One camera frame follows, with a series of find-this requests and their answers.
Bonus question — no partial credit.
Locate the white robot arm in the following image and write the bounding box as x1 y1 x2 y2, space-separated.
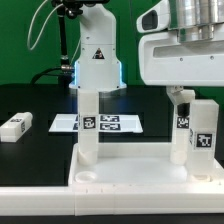
75 0 224 117

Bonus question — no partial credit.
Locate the white L-shaped fence bar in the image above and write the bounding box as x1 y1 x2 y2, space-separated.
0 184 224 216

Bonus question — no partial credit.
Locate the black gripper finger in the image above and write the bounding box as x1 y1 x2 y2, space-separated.
166 86 191 117

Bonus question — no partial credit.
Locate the fiducial marker sheet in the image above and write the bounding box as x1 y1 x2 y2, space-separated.
49 114 143 133

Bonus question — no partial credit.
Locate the black camera stand pole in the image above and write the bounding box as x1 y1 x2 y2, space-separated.
51 0 110 85

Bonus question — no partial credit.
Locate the black cable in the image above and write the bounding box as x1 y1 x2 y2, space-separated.
29 66 75 85

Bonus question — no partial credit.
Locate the white desk tabletop tray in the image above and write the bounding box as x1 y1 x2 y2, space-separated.
68 143 224 186

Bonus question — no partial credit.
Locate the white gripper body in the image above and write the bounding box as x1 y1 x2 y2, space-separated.
138 27 224 87

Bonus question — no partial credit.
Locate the white cable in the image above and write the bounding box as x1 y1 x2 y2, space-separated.
26 0 64 52

